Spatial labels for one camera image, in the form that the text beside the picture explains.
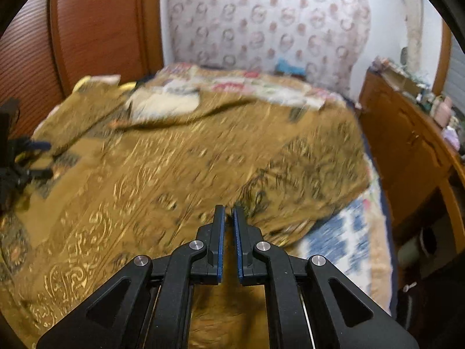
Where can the blue cloth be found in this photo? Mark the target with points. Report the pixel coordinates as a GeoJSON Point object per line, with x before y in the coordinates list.
{"type": "Point", "coordinates": [288, 67]}

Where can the grey bin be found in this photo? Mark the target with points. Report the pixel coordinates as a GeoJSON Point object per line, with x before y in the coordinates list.
{"type": "Point", "coordinates": [414, 254]}

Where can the grey window shutter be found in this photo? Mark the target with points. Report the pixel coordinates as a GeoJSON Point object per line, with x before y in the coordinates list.
{"type": "Point", "coordinates": [455, 76]}

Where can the yellow toy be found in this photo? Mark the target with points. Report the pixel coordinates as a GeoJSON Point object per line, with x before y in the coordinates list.
{"type": "Point", "coordinates": [126, 86]}

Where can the wooden sideboard cabinet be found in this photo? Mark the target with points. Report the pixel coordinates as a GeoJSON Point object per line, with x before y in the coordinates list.
{"type": "Point", "coordinates": [403, 134]}

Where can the wooden wardrobe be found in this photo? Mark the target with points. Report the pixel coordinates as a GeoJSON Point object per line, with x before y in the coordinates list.
{"type": "Point", "coordinates": [90, 25]}

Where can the black chair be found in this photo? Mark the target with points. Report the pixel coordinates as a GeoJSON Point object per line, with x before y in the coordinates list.
{"type": "Point", "coordinates": [432, 312]}

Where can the purple cloth item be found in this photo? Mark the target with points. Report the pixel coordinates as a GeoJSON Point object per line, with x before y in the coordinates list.
{"type": "Point", "coordinates": [451, 136]}

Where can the golden brown patterned garment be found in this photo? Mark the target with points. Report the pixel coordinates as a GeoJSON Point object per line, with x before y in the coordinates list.
{"type": "Point", "coordinates": [163, 174]}

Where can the cardboard box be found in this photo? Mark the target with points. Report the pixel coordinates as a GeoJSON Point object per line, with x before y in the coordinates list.
{"type": "Point", "coordinates": [401, 80]}

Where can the dark blue bed sheet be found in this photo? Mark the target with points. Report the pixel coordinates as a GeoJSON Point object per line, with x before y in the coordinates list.
{"type": "Point", "coordinates": [385, 203]}

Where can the pink bottle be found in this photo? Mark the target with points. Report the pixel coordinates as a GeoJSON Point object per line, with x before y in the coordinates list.
{"type": "Point", "coordinates": [444, 111]}

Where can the cream cloth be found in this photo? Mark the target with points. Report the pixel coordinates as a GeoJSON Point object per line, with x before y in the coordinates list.
{"type": "Point", "coordinates": [163, 102]}

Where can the beige pillow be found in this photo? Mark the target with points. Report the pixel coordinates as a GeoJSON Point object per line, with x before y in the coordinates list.
{"type": "Point", "coordinates": [98, 80]}

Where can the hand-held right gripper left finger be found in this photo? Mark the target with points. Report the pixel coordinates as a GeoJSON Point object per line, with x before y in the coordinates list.
{"type": "Point", "coordinates": [219, 247]}

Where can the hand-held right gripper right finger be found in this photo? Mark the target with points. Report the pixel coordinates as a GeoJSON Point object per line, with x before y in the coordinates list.
{"type": "Point", "coordinates": [237, 247]}

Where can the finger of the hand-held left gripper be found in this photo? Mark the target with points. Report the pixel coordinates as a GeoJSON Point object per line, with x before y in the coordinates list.
{"type": "Point", "coordinates": [34, 145]}
{"type": "Point", "coordinates": [34, 174]}

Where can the pink floral bed cover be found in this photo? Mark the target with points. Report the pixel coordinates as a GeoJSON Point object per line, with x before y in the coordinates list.
{"type": "Point", "coordinates": [261, 83]}

